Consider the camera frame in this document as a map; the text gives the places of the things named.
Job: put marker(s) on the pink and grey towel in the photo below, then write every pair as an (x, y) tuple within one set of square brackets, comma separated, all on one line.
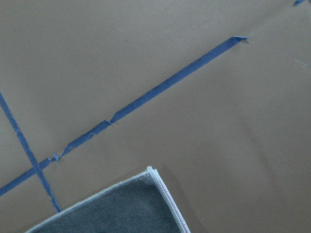
[(140, 204)]

